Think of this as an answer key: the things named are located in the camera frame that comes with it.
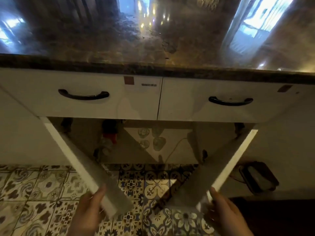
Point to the white neighbouring cabinet panel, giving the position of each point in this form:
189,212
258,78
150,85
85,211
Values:
22,140
290,144

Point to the person's left thumb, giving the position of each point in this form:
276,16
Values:
99,195

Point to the white barcode label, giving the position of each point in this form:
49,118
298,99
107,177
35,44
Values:
149,84

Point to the person's right hand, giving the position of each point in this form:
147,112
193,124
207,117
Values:
226,218

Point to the dark door hinge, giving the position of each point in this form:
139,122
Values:
204,156

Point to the person's right thumb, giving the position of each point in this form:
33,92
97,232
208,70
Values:
216,195

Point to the brown square sticker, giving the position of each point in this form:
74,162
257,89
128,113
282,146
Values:
129,80
285,88

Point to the person's left hand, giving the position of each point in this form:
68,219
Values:
86,216

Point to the white drawer front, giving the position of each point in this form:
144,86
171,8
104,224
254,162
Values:
37,95
270,108

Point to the white cabinet door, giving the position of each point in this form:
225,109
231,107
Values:
81,167
211,169

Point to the red and black item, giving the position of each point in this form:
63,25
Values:
110,132

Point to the clear drinking glass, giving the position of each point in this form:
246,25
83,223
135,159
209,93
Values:
144,144
159,143
143,132
157,131

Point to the black flat floor object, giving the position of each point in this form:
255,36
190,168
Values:
259,176

